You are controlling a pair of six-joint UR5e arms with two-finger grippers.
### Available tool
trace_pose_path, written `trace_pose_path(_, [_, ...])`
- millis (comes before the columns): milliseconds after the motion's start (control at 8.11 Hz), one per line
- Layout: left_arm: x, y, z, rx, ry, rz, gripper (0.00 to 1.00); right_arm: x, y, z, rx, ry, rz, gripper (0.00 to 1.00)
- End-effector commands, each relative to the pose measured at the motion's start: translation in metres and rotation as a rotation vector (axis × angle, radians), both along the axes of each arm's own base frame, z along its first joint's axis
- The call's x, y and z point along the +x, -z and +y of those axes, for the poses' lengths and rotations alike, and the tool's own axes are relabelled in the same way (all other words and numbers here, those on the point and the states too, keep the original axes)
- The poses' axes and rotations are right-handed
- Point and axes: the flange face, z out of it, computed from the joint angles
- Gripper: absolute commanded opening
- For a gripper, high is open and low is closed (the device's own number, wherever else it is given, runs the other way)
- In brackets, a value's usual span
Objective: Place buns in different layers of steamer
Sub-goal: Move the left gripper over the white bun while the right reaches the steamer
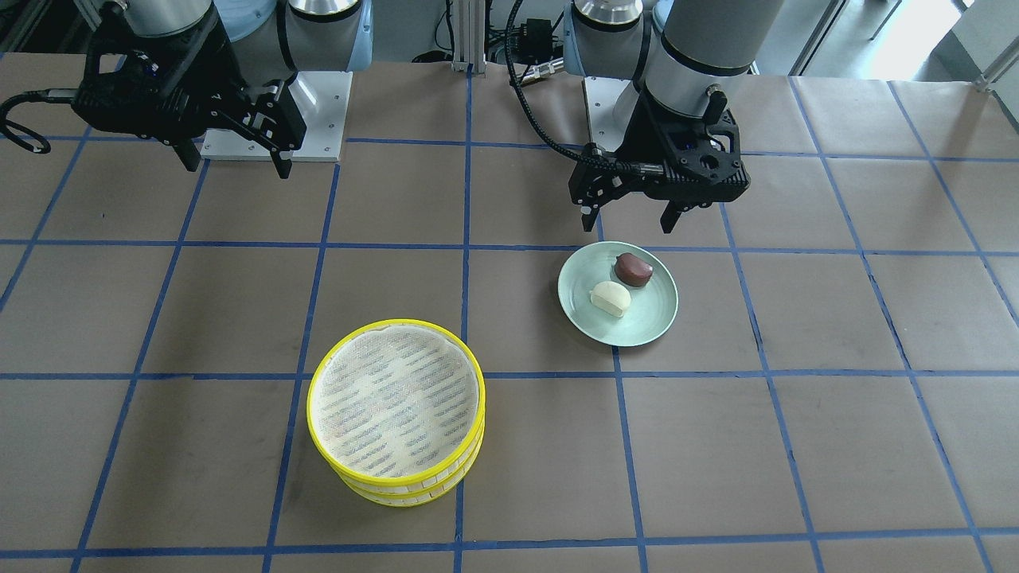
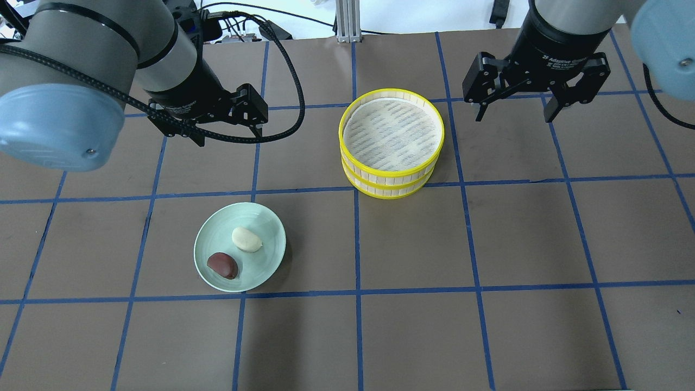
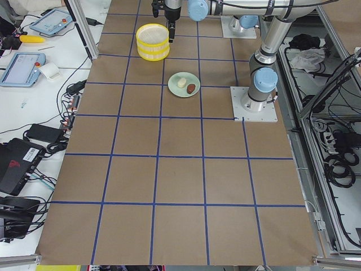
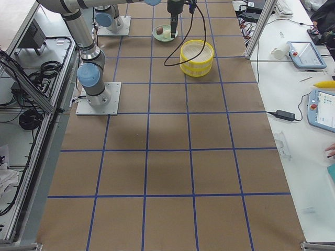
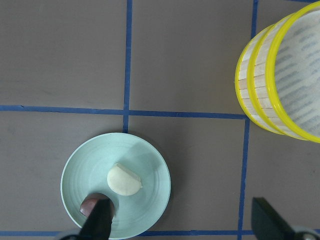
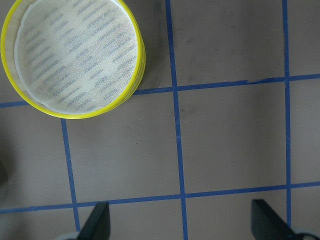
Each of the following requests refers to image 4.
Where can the aluminium frame post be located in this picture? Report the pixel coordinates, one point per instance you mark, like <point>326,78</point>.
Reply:
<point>264,17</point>

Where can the white crumpled cloth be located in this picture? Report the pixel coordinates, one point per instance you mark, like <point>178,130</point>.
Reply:
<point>9,177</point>

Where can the brown bun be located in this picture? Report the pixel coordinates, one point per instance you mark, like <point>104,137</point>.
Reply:
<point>159,30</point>

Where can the teach pendant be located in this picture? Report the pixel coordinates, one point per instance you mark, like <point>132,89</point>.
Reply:
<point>320,112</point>
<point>306,56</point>

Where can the grey control box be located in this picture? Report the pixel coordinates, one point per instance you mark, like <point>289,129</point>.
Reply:
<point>34,38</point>

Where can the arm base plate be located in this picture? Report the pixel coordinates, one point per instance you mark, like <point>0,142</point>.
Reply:
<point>106,103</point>
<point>119,27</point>

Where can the white steamed bun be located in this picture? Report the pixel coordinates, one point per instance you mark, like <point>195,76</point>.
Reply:
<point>166,34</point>

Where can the white cup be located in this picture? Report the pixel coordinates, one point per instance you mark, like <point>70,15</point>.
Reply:
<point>281,51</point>

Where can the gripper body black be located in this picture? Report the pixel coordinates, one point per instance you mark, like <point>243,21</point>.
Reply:
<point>173,7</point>

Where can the far teach pendant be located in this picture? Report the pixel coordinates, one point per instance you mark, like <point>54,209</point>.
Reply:
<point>306,56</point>

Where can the clear plastic holder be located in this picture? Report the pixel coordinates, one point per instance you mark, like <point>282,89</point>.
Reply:
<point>281,144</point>

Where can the white keyboard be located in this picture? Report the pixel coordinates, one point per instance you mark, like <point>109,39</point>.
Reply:
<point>282,9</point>

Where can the yellow steamer layer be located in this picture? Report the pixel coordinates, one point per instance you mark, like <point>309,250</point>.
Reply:
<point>195,72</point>
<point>197,52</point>

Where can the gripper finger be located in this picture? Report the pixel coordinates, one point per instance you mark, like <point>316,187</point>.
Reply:
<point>173,29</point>

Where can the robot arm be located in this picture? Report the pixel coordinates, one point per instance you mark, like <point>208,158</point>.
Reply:
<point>90,73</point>
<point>108,16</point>

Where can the black power adapter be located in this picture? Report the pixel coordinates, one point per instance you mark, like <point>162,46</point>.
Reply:
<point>284,115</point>

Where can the light green plate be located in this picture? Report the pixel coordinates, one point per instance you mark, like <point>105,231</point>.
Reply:
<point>160,37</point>

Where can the person hand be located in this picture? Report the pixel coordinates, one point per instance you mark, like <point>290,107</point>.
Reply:
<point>330,151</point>

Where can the near teach pendant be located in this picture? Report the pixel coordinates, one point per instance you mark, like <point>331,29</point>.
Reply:
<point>320,112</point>

